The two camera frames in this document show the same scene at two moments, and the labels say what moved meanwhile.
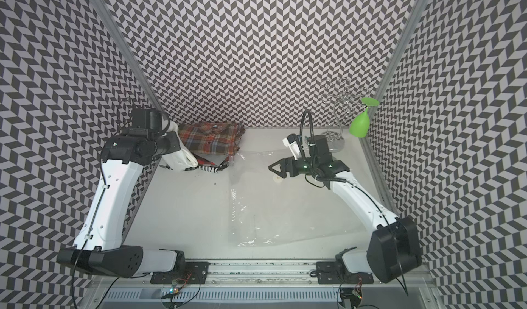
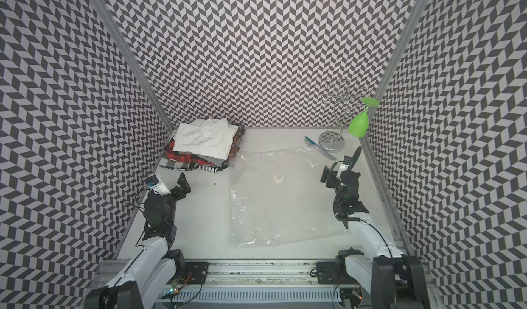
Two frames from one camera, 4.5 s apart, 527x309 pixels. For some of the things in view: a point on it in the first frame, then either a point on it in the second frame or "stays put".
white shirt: x=180 y=158 -> x=211 y=137
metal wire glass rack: x=344 y=96 stays put
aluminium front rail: x=256 y=272 stays put
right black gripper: x=289 y=161 -> x=332 y=176
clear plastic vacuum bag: x=267 y=209 stays put
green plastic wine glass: x=359 y=126 stays put
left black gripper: x=172 y=136 -> x=184 y=185
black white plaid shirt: x=208 y=168 stays put
